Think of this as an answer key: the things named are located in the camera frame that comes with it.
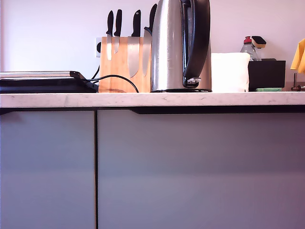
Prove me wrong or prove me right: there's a stainless steel electric kettle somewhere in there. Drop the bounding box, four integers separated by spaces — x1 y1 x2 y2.
150 0 213 92

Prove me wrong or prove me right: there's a black kettle base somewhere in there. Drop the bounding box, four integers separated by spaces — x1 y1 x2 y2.
150 88 213 94

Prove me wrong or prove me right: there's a wooden knife block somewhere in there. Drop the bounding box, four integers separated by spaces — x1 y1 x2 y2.
98 36 153 94

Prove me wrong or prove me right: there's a wide grey cabinet door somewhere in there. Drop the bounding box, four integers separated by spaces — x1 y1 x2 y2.
97 109 305 229

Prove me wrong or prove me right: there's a white paper towel roll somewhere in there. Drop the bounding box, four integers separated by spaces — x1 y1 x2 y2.
211 52 251 93

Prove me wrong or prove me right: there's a black tabletop grill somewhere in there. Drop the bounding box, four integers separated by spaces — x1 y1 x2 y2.
0 70 100 94

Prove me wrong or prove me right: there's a clear bottle with red cap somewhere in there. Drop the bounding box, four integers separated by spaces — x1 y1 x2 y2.
240 36 263 62

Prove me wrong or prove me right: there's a narrow grey cabinet door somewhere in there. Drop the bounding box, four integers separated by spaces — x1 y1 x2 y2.
0 109 96 229

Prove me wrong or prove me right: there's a green sponge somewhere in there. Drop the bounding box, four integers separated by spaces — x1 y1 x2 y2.
255 87 283 92

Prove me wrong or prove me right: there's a black box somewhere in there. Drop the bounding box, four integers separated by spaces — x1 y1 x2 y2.
248 58 286 92

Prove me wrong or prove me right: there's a black and tan sponge brush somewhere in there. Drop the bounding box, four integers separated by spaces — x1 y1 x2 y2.
251 35 267 49

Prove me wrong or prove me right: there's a metal tap fixture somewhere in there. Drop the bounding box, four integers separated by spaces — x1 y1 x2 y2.
291 72 305 92

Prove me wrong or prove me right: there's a yellow cloth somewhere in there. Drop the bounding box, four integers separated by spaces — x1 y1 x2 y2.
290 38 305 73

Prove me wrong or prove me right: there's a black power cable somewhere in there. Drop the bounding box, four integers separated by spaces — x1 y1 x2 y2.
83 74 140 93
91 64 101 80

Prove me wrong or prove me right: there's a long black handled knife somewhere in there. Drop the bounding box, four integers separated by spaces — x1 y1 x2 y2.
142 3 158 78

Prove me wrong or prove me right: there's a wide black handled chef knife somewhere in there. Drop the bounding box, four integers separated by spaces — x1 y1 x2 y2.
127 9 142 78

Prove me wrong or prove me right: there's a white wall socket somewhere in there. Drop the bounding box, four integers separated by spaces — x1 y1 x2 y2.
95 37 103 58

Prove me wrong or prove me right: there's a short black handled knife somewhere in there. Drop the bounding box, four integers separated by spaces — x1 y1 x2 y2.
113 9 123 54

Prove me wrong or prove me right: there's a slim black handled knife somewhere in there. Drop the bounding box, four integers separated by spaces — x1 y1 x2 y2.
106 10 114 61

